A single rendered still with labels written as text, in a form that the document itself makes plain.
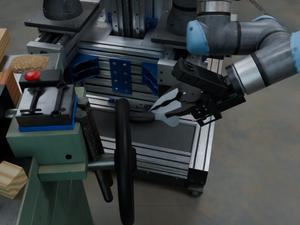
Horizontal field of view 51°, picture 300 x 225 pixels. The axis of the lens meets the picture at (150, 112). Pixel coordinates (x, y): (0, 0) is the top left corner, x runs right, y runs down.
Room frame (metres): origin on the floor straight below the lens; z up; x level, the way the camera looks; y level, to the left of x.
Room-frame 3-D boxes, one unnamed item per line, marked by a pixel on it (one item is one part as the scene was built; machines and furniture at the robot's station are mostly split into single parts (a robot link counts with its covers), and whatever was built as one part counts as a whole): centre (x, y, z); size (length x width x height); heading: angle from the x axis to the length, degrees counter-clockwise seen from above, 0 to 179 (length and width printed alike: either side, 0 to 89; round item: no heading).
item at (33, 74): (0.49, 0.23, 1.02); 0.03 x 0.03 x 0.01
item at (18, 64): (0.70, 0.33, 0.91); 0.10 x 0.07 x 0.02; 94
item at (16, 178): (0.32, 0.25, 0.92); 0.04 x 0.04 x 0.04; 68
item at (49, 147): (0.46, 0.20, 0.91); 0.15 x 0.14 x 0.09; 4
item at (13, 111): (0.45, 0.27, 0.95); 0.09 x 0.07 x 0.09; 4
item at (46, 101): (0.46, 0.20, 0.99); 0.13 x 0.11 x 0.06; 4
